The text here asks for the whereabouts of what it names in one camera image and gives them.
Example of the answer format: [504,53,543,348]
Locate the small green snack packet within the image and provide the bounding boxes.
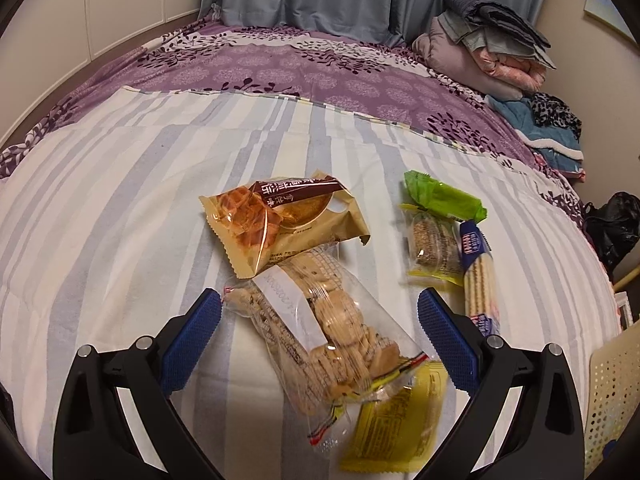
[402,170,487,224]

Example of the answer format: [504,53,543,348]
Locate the pink folded quilt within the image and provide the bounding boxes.
[470,49,543,92]

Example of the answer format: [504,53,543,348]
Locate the clear sesame cracker packet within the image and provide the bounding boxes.
[400,203,466,287]

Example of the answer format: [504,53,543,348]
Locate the purple floral bedsheet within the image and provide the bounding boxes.
[0,15,586,221]

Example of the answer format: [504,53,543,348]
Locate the golden pastry snack packet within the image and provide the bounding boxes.
[199,176,372,281]

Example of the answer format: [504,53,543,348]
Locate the clear biscuit packet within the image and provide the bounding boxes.
[222,242,431,456]

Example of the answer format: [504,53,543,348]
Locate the wooden rack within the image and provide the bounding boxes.
[612,266,640,293]

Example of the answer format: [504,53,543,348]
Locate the yellow snack packet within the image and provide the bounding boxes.
[340,360,449,473]

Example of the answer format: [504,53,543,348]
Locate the cream perforated plastic basket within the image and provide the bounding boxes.
[582,317,640,478]

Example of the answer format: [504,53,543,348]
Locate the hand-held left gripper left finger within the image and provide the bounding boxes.
[52,287,223,480]

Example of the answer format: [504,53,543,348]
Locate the white wardrobe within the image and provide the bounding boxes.
[0,0,211,146]

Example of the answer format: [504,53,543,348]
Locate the leopard print cloth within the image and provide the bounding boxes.
[530,92,583,131]

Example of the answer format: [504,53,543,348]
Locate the dark grey folded blanket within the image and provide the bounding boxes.
[442,0,551,48]

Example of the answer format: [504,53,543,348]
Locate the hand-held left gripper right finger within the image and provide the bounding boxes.
[416,287,586,480]

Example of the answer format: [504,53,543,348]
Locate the white blue striped sheet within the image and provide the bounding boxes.
[0,87,626,480]

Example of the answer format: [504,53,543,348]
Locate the blue cracker packet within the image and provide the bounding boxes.
[458,220,502,338]

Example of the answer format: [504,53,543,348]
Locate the pale grey folded cloth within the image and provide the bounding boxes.
[437,12,557,70]

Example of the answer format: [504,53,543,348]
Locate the lilac folded quilt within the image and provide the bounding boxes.
[411,15,526,101]

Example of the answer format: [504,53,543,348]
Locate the blue fleece blanket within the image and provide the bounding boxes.
[485,94,586,173]

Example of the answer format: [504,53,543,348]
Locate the black bag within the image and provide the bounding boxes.
[582,191,640,278]

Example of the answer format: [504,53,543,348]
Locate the wall picture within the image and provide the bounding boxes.
[585,0,640,41]

